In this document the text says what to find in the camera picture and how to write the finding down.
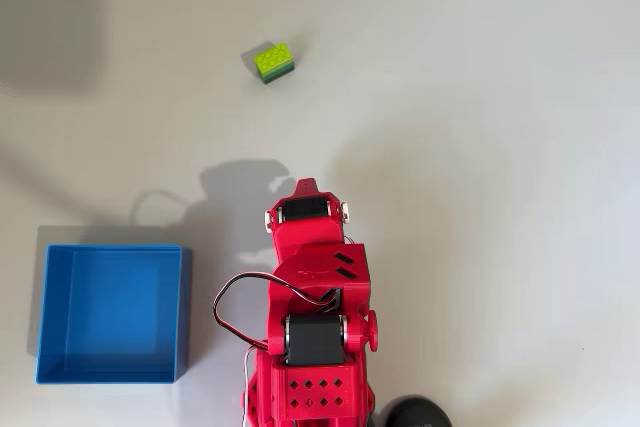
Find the green lego brick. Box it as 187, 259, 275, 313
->
253, 41, 297, 84

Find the blue plastic box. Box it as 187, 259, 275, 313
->
34, 242, 194, 385

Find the black round object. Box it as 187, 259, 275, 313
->
382, 394, 454, 427

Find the elbow servo cable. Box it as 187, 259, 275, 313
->
213, 271, 347, 350

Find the shoulder servo cable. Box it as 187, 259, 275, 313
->
241, 346, 257, 427

